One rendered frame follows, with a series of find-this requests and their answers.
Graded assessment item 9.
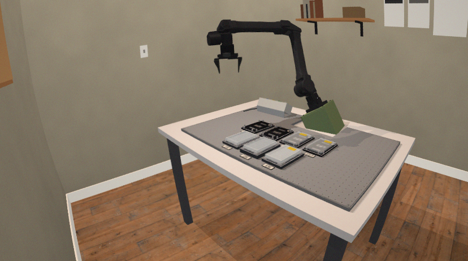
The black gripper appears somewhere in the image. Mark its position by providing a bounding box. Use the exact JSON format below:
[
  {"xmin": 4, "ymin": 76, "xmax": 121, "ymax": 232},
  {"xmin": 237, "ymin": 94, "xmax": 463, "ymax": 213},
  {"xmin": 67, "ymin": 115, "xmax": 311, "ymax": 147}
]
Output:
[{"xmin": 214, "ymin": 53, "xmax": 242, "ymax": 73}]

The black rectangular pad with small corner posts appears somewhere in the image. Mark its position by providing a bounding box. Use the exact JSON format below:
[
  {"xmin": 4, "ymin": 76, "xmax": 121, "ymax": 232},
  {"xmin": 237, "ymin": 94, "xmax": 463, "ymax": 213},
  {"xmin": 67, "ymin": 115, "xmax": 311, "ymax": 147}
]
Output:
[{"xmin": 259, "ymin": 125, "xmax": 294, "ymax": 141}]

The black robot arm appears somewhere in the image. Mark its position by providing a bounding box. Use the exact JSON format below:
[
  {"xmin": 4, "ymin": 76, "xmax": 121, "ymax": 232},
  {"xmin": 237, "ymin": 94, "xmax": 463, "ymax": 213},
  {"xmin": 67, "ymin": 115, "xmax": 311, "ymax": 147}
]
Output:
[{"xmin": 207, "ymin": 19, "xmax": 328, "ymax": 113}]

